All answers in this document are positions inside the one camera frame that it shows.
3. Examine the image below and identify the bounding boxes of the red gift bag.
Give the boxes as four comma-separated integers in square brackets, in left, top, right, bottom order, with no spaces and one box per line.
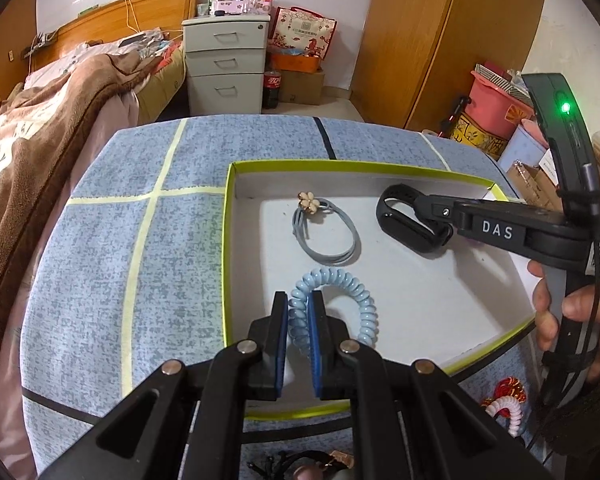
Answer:
[269,6,339,59]

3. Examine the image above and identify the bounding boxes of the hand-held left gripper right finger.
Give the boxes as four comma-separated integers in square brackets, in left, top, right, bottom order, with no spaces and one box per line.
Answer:
[307,290,556,480]

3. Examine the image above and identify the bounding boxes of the white charging cable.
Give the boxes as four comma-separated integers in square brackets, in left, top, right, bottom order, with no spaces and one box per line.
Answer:
[124,0,142,34]

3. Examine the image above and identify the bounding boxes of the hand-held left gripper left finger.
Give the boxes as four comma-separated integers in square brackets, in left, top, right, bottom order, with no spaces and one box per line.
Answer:
[37,290,289,480]

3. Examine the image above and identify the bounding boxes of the white box with green rim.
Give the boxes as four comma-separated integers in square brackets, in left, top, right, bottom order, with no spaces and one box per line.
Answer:
[223,161,539,420]

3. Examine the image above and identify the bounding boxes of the person's right forearm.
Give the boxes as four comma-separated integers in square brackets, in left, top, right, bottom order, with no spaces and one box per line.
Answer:
[549,355,600,463]

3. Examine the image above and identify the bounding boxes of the red knot ornament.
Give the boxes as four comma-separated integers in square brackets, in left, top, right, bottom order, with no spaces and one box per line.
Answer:
[481,379,529,412]

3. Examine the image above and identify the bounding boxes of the pink plastic bin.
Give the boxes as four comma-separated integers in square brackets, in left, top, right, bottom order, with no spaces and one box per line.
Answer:
[461,70,536,139]

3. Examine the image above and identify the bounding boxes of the grey hair tie with flower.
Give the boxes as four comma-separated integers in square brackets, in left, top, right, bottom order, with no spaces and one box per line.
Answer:
[291,191,361,266]

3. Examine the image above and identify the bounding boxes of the white drawer cabinet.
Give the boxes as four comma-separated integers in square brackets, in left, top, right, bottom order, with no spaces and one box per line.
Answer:
[181,12,271,117]

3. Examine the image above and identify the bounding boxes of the brown blanket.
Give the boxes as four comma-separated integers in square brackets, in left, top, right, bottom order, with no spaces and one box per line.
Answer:
[0,52,152,311]

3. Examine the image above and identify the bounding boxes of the light blue spiral hair tie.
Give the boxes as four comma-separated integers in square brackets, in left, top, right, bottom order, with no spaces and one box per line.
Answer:
[287,267,379,357]

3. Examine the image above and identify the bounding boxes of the blue checkered tablecloth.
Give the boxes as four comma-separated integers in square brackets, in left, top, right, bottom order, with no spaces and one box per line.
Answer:
[19,115,548,480]

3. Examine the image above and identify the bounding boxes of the black hair tie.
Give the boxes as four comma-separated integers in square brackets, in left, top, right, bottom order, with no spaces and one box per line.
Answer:
[247,451,332,480]

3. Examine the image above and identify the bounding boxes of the pink box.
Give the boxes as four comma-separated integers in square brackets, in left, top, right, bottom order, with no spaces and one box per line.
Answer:
[209,0,274,17]

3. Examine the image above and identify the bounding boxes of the cola bottle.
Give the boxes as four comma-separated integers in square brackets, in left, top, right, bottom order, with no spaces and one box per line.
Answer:
[262,71,284,110]

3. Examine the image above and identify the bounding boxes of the white spiral hair tie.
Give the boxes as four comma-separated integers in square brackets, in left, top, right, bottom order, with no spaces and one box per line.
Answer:
[485,394,524,437]

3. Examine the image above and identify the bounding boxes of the brown cardboard box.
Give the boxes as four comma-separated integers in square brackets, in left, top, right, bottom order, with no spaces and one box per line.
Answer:
[278,70,326,106]

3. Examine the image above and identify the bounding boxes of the yellow patterned box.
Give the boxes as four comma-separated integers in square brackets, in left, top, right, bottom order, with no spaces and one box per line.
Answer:
[449,110,511,157]

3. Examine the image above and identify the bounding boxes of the black smart band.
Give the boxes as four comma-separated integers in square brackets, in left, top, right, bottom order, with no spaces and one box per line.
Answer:
[375,184,454,254]

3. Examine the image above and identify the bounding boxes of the orange box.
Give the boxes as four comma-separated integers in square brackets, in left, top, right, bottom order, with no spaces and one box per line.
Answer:
[269,53,324,74]

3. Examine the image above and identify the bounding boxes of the wooden headboard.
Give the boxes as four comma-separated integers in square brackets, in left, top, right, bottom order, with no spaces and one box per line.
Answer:
[27,0,201,77]

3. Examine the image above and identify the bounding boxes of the floral pillow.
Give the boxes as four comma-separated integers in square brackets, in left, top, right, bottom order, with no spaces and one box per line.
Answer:
[114,29,186,78]

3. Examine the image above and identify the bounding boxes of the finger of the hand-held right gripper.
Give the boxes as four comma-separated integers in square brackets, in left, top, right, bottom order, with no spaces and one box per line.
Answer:
[413,193,532,257]

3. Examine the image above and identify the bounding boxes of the wooden wardrobe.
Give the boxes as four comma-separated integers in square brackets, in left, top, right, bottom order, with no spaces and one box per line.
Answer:
[352,0,549,134]

